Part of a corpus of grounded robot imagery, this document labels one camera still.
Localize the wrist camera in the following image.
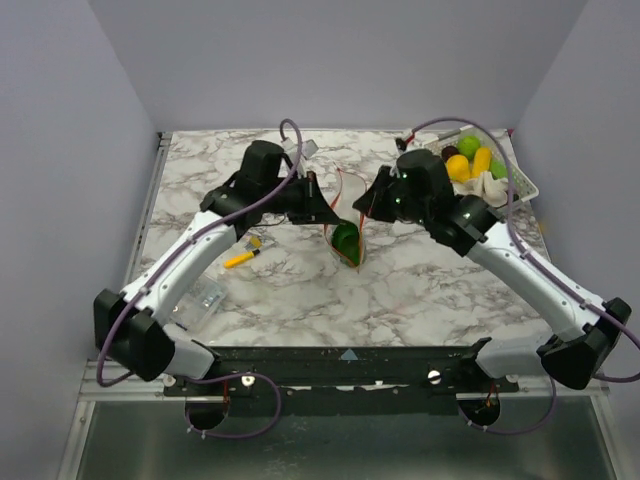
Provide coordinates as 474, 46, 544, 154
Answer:
302, 139, 319, 159
395, 137, 407, 153

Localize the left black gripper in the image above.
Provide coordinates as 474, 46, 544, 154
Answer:
262, 171, 341, 226

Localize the white dumpling toy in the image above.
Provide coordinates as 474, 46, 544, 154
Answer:
452, 171, 508, 208

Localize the clear zip bag orange zipper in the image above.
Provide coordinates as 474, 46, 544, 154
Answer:
323, 168, 367, 270

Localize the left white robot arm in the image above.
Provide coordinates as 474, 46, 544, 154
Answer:
93, 139, 340, 395

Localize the white green bok choy toy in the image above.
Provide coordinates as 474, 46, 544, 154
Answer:
330, 221, 361, 268

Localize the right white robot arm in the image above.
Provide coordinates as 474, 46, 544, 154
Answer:
353, 149, 631, 392

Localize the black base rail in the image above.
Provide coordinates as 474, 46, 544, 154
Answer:
164, 341, 519, 417

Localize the white perforated plastic basket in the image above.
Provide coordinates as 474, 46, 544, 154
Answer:
418, 125, 539, 208

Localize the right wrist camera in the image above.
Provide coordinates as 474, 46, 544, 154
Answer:
395, 137, 407, 153

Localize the clear plastic screw box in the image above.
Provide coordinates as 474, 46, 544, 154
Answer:
171, 276, 227, 332

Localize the yellow round lemon toy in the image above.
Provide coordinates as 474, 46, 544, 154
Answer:
446, 154, 471, 183

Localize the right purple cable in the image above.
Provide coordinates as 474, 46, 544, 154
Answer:
409, 117, 640, 436

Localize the yellow corn toy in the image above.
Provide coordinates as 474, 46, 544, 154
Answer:
471, 146, 493, 178

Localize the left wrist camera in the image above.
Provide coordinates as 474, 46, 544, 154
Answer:
302, 139, 319, 159

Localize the green cabbage toy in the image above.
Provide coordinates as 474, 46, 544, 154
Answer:
457, 135, 482, 159

